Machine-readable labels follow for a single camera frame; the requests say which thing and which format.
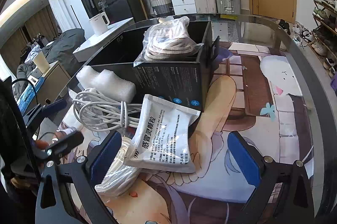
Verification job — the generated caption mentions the clear bag of beige rope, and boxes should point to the clear bag of beige rope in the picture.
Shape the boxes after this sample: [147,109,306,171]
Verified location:
[133,16,204,67]

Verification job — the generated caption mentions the white cable bundle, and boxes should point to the white cable bundle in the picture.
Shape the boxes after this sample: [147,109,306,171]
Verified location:
[72,87,144,132]

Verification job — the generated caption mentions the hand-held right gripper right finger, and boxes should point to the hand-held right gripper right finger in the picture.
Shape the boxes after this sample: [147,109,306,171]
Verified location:
[227,131,315,224]

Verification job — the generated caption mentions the wooden cabinet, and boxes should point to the wooden cabinet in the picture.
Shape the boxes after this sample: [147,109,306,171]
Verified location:
[18,61,72,111]

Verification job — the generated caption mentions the white electric kettle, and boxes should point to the white electric kettle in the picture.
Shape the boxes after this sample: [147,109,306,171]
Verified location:
[89,12,110,36]

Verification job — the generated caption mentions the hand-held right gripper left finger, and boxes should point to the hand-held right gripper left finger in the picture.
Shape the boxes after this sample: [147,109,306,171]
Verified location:
[35,130,123,224]

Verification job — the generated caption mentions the purple box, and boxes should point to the purple box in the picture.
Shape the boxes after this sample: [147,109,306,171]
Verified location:
[330,77,337,99]

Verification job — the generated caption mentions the patterned floor rug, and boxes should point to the patterned floor rug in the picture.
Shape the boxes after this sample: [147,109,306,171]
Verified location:
[211,14,246,42]

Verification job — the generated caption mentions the shoes on floor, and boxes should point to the shoes on floor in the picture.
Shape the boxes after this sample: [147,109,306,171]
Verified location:
[278,19,315,49]

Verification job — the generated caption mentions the black cardboard box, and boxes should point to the black cardboard box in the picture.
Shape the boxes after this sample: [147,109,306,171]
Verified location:
[87,20,220,113]

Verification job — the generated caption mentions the white foam block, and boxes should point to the white foam block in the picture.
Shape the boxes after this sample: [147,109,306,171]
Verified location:
[76,65,137,101]

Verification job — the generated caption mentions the cream plastic container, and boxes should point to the cream plastic container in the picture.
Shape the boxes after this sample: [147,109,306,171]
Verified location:
[32,52,51,74]

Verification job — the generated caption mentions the person's left hand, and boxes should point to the person's left hand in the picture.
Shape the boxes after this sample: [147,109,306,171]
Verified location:
[35,139,50,151]

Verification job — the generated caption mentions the shoe rack with shoes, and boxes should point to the shoe rack with shoes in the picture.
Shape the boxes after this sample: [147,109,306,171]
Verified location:
[309,0,337,78]

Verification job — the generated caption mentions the woven basket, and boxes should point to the woven basket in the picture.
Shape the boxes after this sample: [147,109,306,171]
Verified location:
[149,0,173,16]

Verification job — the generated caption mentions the dark grey duvet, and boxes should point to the dark grey duvet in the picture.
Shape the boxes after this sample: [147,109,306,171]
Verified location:
[41,28,86,65]

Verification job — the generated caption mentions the white medicine packet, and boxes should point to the white medicine packet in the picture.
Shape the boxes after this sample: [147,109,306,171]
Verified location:
[123,94,201,174]

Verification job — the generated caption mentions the cream cable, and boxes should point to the cream cable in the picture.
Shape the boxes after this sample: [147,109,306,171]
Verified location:
[94,135,143,195]

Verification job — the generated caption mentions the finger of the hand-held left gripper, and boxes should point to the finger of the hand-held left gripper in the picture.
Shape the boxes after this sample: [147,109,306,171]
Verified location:
[25,98,68,122]
[37,130,85,162]

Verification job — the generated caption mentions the white side table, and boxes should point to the white side table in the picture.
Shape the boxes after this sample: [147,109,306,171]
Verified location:
[73,17,135,63]

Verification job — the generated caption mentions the brown curtains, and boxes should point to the brown curtains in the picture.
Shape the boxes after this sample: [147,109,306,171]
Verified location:
[0,4,60,61]

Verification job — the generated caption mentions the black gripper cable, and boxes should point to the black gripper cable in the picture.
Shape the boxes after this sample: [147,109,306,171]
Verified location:
[11,78,39,109]

